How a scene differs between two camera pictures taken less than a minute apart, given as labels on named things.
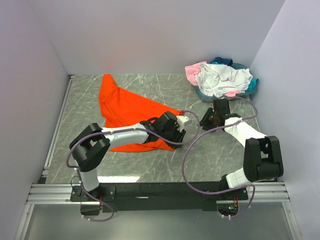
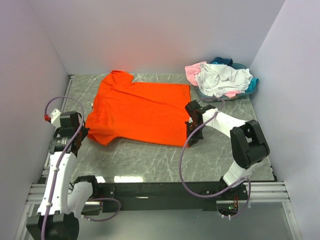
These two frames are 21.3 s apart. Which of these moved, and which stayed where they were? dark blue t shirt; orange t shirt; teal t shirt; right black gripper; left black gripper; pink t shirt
Moved: right black gripper; left black gripper; orange t shirt
Stayed: teal t shirt; dark blue t shirt; pink t shirt
